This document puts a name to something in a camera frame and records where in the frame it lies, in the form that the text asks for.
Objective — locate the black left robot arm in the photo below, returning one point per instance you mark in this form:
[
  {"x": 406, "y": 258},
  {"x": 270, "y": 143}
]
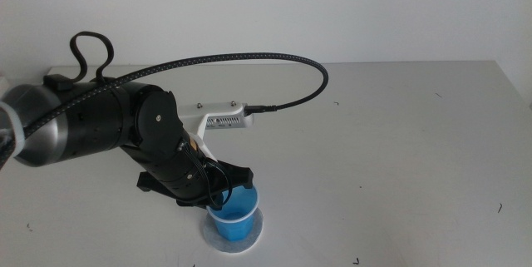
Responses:
[{"x": 95, "y": 121}]

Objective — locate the blue plastic cup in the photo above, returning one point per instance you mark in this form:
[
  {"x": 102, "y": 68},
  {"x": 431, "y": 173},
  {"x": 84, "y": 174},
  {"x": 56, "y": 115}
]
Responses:
[{"x": 234, "y": 221}]

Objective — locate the white wrist camera with mount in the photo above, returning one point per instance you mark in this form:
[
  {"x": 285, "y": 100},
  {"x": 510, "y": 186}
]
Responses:
[{"x": 216, "y": 119}]

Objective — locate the round white cup mat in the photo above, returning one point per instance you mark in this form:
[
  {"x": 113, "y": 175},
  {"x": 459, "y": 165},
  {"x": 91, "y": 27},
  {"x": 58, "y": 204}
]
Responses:
[{"x": 249, "y": 242}]

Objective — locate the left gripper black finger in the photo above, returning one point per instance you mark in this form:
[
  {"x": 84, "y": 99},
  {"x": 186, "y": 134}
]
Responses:
[{"x": 215, "y": 204}]

